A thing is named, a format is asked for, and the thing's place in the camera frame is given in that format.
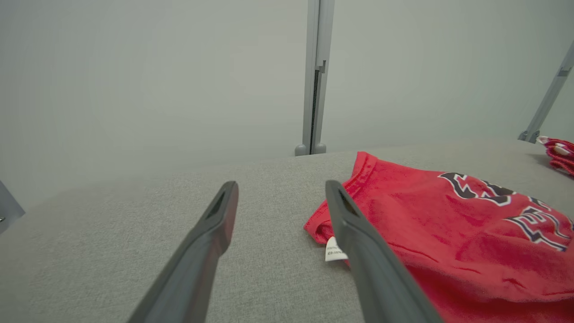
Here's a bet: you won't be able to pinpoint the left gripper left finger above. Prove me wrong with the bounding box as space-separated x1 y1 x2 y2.
127 181 239 323

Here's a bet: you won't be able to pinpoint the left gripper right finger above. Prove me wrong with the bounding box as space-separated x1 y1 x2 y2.
325 180 442 323

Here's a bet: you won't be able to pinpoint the grey metal partition post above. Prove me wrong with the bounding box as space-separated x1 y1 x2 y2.
295 0 335 157

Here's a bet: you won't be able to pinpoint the red shorts with white stripe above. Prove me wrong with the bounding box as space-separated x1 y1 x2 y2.
536 135 574 176

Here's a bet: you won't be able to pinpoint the slanted grey metal post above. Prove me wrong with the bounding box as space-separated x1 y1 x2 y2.
518 40 574 144

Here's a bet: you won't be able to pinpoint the red jersey with black lettering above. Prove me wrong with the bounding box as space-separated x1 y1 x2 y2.
304 152 574 323

